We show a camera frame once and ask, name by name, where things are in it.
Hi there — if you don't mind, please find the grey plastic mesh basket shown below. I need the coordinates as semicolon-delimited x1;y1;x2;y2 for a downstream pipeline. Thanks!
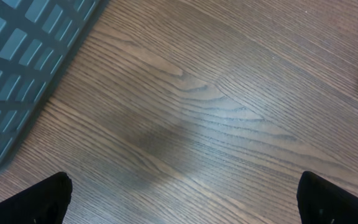
0;0;108;173

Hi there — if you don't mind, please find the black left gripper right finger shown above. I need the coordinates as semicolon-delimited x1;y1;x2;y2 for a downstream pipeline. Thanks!
296;171;358;224

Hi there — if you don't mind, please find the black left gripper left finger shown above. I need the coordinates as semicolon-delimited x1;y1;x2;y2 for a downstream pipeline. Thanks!
0;172;73;224

